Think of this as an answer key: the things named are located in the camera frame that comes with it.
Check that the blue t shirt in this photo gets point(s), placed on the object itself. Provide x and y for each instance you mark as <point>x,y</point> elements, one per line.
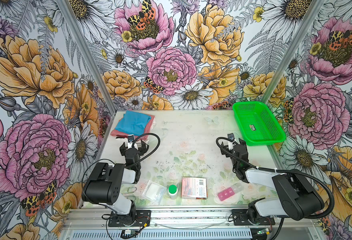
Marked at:
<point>133,123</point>

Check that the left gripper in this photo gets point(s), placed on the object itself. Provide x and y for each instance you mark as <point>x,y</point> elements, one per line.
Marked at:
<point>142,149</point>

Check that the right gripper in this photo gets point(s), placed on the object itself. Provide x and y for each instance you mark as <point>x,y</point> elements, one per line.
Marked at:
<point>225,147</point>

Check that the pink pill organizer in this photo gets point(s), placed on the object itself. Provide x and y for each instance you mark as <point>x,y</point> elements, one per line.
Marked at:
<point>229,192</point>

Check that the green plastic basket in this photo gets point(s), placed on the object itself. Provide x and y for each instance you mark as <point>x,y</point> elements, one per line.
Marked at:
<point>257,124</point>

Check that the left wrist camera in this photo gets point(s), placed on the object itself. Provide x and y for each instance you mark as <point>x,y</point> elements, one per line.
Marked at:
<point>131,139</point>

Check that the clear plastic bag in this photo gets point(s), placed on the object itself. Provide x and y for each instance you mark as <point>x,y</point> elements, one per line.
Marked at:
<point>154,192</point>

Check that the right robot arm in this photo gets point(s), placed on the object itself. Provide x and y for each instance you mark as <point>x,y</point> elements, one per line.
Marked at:
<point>299,195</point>

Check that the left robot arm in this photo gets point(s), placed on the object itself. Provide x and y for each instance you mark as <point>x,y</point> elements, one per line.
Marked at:
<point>103,186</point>

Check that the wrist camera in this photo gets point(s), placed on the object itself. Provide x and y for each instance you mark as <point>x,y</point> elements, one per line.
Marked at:
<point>131,139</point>
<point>230,138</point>

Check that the white vented cable duct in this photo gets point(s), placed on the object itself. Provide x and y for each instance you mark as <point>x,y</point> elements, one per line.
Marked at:
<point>164,234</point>

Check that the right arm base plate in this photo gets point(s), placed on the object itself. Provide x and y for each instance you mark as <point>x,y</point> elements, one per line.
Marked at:
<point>243,217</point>

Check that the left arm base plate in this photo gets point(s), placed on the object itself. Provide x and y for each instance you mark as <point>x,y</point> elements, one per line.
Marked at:
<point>137,219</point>

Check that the pink printed card box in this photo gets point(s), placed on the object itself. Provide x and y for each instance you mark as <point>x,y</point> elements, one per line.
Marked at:
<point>194,188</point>

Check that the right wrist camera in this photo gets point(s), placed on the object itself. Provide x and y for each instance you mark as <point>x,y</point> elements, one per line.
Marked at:
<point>230,138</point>

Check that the metal paper clip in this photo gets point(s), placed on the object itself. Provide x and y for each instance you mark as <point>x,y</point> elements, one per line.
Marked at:
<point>130,191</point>

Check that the aluminium front rail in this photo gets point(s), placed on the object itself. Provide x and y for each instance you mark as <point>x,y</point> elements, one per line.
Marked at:
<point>189,217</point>

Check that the green capped small bottle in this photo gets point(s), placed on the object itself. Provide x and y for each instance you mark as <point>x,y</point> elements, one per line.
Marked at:
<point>172,191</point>

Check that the folded red t shirt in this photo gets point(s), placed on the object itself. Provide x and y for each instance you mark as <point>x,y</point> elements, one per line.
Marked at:
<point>116,133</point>

